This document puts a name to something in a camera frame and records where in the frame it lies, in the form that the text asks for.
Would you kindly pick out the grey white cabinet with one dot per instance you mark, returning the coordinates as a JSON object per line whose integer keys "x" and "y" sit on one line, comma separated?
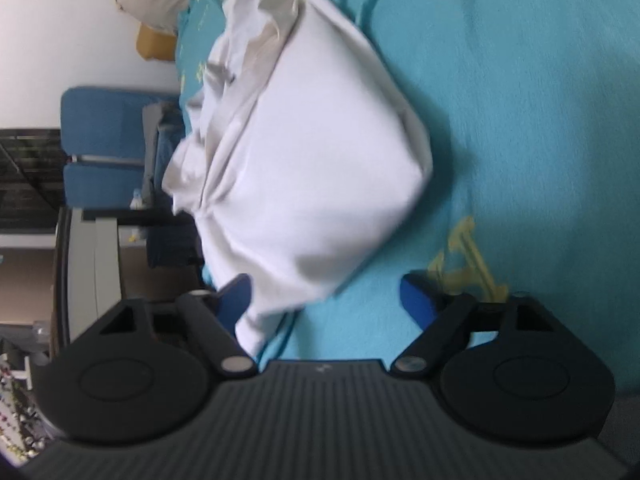
{"x": 85, "y": 270}

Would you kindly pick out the blue chair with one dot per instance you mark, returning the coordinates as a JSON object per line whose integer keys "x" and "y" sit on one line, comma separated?
{"x": 100, "y": 120}

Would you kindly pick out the black slatted panel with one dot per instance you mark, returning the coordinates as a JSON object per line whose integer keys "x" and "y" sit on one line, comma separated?
{"x": 27, "y": 180}

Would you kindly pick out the teal printed bedsheet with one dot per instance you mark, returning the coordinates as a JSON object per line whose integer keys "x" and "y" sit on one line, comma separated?
{"x": 525, "y": 110}

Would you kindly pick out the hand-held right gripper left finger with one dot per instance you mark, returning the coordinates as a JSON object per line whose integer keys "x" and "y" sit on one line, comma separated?
{"x": 235, "y": 296}

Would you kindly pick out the grey cloth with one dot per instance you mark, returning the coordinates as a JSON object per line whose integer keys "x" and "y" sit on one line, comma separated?
{"x": 150, "y": 150}

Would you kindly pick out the white garment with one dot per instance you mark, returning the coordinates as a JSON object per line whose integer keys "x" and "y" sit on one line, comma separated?
{"x": 310, "y": 160}

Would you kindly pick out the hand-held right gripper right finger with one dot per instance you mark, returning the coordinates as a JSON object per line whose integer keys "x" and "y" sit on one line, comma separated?
{"x": 419, "y": 296}

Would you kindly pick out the dark blue cloth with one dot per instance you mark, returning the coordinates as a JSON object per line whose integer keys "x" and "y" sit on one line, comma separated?
{"x": 172, "y": 245}

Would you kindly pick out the mustard yellow pillow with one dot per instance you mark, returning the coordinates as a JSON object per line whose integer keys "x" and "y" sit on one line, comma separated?
{"x": 155, "y": 42}

